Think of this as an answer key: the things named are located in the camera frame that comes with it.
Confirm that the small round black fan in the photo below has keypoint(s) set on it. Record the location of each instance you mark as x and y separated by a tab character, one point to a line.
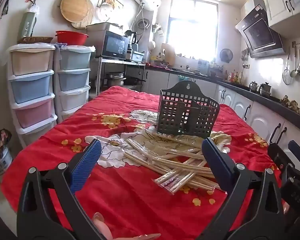
226	55

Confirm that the grey storage container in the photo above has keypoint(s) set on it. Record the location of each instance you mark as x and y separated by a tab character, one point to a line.
138	56

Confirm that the green perforated utensil basket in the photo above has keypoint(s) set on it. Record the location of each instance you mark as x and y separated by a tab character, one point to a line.
185	120

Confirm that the silver microwave oven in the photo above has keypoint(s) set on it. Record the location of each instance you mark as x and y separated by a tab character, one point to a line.
112	45

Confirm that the person's left hand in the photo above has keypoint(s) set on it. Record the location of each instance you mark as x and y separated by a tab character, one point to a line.
103	227

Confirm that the small steel kettle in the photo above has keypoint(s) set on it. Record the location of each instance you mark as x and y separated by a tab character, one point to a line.
253	87

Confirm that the white round hanging lid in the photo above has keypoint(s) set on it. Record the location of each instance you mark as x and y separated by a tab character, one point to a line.
106	12

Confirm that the white printed bucket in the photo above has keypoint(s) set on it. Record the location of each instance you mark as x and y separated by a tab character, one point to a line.
2	162

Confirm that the metal shelf rack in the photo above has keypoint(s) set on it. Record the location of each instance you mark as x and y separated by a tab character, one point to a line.
120	62

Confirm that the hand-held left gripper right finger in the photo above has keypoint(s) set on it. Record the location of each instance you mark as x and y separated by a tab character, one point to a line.
215	160

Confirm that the white wall hair dryer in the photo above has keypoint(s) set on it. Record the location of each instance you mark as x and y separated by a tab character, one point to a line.
157	28

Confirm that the person's right hand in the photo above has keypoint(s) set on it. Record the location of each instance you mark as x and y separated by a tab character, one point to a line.
286	208

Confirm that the red plastic basin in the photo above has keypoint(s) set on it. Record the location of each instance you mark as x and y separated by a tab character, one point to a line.
71	38

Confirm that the black wok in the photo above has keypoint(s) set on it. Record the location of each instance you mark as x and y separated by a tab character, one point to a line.
135	80

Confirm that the steel teapot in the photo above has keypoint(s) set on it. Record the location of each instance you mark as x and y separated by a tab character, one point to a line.
265	89

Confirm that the pale cutting board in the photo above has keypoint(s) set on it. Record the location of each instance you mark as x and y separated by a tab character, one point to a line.
168	53

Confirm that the stacked steel pots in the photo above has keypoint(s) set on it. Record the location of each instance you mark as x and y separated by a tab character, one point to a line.
115	78

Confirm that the black range hood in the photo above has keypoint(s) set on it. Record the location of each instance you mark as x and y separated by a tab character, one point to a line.
260	35

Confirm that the dark floral bag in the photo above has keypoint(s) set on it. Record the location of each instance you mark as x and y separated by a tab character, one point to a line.
0	142

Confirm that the kitchen window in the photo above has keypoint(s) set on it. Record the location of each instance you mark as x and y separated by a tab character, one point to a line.
192	30

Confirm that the flat wicker basket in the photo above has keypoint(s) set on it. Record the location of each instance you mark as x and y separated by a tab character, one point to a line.
35	40

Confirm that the pile of dried roots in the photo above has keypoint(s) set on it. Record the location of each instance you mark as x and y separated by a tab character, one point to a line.
292	105

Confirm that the black blender jug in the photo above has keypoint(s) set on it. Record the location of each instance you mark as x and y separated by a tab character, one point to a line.
131	37

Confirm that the grey plastic tray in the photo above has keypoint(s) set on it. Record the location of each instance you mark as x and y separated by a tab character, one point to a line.
102	27

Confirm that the blue grey drawer tower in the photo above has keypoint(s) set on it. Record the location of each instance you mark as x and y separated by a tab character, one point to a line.
73	80

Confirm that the woven straw tray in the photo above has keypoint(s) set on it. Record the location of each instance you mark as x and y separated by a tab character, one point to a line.
88	20

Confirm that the group of condiment bottles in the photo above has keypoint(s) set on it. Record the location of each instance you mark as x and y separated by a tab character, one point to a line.
235	77

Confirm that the red floral blanket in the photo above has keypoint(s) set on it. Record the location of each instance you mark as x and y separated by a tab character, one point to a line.
127	200

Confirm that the dark bottle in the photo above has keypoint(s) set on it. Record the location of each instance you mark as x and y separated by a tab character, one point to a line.
129	52

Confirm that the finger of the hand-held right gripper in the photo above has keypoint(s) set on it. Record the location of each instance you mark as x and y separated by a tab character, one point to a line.
278	156
298	151

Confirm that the white base cabinets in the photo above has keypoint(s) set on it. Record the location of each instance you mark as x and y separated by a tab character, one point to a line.
240	105

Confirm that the white round wall dispenser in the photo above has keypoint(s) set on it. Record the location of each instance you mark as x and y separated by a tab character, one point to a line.
152	46

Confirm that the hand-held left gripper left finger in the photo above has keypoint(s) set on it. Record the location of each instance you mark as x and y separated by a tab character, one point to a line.
88	160

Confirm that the pale green hanging pouch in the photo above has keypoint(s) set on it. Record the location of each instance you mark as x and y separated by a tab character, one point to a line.
27	25

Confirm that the black kitchen countertop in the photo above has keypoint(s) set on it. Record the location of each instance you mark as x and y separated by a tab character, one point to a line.
272	102

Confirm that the pastel multicolour drawer tower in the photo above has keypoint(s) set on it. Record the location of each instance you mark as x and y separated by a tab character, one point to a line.
31	85

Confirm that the bunch of chopsticks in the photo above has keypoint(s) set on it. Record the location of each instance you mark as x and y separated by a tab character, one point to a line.
165	163

